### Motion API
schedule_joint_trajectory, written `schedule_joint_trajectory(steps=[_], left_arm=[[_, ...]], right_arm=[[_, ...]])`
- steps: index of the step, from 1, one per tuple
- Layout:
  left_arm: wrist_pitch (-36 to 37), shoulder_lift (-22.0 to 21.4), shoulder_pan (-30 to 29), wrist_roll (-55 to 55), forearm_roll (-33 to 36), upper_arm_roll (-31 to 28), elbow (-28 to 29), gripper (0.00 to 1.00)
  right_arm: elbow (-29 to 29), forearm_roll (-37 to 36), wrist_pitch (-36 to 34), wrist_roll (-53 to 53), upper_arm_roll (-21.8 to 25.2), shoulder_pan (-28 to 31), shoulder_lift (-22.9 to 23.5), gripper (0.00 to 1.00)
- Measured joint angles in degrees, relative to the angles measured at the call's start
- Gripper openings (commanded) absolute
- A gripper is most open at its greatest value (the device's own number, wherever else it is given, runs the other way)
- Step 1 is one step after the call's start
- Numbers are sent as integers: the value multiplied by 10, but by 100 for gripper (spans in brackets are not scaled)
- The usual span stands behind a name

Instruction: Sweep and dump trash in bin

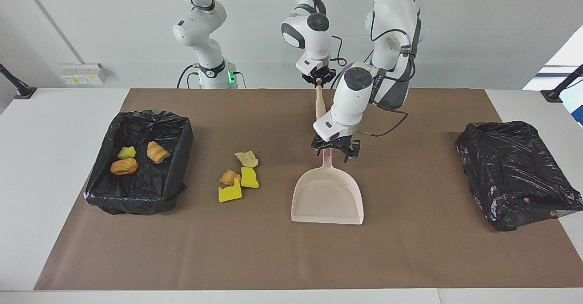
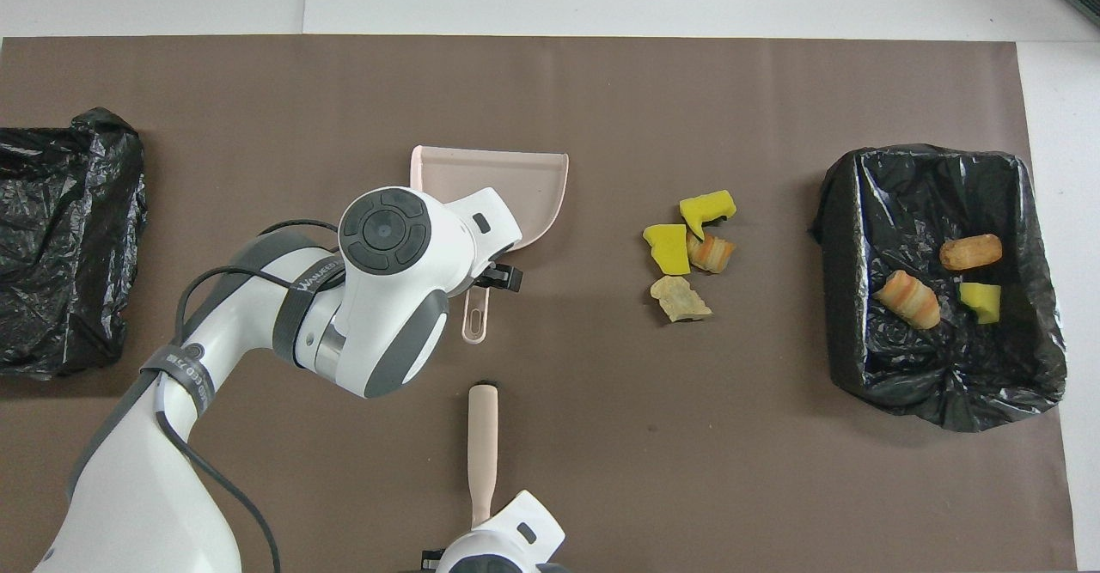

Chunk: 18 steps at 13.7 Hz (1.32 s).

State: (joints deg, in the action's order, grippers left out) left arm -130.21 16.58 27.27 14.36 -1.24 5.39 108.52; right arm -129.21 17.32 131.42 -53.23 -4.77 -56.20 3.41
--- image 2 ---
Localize pale green foam chunk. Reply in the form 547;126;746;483
649;275;713;324

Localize brown oval foam chunk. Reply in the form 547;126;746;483
938;234;1004;271

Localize beige hand brush black bristles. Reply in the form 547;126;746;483
467;381;499;529

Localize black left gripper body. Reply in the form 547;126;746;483
477;264;523;292

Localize pale and orange foam chunk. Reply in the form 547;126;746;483
875;270;942;331

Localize brown paper table mat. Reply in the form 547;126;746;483
0;35;1077;573

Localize crumpled bin black bag liner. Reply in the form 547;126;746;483
0;107;149;381

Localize notched yellow sponge piece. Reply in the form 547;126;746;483
679;189;738;241

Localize orange striped foam chunk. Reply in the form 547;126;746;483
687;231;737;274

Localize pale pink plastic dustpan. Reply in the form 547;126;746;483
409;145;570;344

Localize open bin black bag liner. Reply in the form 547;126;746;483
808;143;1069;434

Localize small yellow sponge piece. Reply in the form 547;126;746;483
959;282;1003;326

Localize squarish yellow sponge piece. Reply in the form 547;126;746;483
643;223;691;277

